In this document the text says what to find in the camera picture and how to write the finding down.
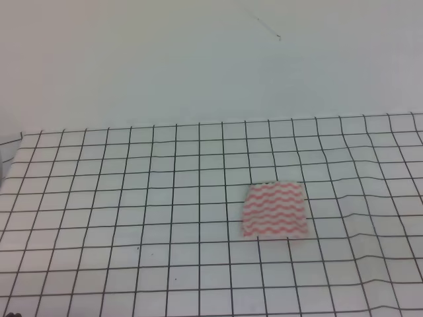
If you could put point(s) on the pink wavy-striped towel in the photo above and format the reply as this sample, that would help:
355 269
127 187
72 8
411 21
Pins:
275 210

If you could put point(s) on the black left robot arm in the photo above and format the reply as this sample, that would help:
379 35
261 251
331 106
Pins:
11 314

